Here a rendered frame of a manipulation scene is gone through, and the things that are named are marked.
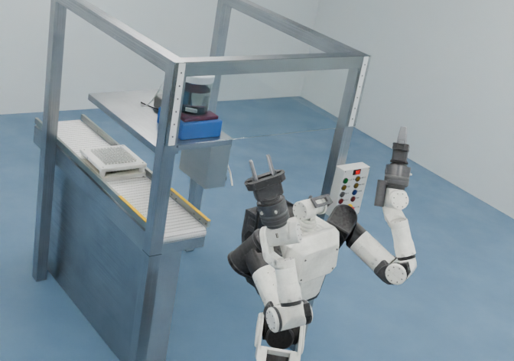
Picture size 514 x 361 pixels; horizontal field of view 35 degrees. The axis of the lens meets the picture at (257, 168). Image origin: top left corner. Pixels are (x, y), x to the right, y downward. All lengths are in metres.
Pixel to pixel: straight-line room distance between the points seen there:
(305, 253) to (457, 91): 4.34
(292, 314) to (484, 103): 4.47
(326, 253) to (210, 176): 0.84
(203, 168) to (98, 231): 0.82
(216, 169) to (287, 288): 1.11
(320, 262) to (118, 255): 1.35
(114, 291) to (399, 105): 4.03
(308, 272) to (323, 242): 0.12
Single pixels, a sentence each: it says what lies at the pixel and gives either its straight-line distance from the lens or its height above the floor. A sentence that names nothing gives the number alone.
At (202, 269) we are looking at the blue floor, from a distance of 4.89.
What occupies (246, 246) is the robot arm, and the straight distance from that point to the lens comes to 2.66.
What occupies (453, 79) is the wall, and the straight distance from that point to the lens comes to 6.92.
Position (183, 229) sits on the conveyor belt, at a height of 0.81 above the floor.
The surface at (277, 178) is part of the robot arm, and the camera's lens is 2.39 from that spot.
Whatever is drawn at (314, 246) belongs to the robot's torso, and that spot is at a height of 1.21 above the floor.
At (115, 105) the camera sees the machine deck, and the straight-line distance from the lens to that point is 3.63.
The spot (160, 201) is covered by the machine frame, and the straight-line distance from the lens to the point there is 3.29.
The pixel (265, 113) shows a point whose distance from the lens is 3.40.
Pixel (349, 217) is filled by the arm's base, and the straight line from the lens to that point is 2.95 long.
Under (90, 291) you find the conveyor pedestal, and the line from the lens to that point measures 4.25.
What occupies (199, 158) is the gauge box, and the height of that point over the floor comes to 1.14.
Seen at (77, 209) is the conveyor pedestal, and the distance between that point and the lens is 4.24.
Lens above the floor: 2.49
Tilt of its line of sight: 23 degrees down
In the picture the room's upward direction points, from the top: 10 degrees clockwise
